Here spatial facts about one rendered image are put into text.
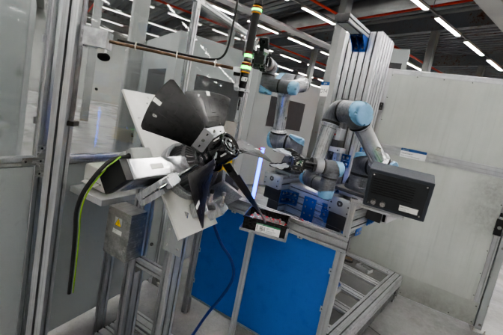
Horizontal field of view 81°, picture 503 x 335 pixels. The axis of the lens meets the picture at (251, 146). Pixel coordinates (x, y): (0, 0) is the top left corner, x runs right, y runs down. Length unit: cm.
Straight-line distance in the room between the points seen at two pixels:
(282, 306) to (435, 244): 166
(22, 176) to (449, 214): 293
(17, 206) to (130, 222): 50
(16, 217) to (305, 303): 143
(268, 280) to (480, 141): 204
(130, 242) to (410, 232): 236
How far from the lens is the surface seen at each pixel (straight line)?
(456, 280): 317
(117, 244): 149
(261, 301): 189
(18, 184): 160
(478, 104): 299
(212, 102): 141
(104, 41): 138
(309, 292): 175
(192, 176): 95
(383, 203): 147
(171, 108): 113
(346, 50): 221
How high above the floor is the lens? 137
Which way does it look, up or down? 7 degrees down
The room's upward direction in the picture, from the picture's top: 11 degrees clockwise
